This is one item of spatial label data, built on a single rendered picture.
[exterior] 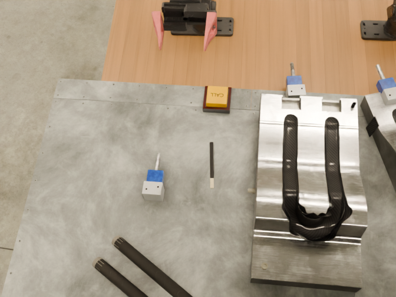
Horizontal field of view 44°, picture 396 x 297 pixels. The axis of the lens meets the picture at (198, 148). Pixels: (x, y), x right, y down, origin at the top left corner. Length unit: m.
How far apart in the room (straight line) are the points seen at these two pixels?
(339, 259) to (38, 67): 1.91
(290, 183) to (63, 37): 1.81
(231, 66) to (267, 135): 0.31
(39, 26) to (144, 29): 1.28
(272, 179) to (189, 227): 0.26
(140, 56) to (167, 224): 0.56
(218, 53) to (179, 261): 0.66
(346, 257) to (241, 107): 0.52
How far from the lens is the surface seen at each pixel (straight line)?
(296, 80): 1.47
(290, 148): 1.32
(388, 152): 1.40
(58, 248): 1.37
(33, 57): 2.75
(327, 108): 1.41
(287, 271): 1.23
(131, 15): 1.70
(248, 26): 1.64
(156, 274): 1.23
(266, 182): 1.23
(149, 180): 1.33
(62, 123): 1.51
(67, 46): 2.73
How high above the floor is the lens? 2.06
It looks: 64 degrees down
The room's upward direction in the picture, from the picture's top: 7 degrees counter-clockwise
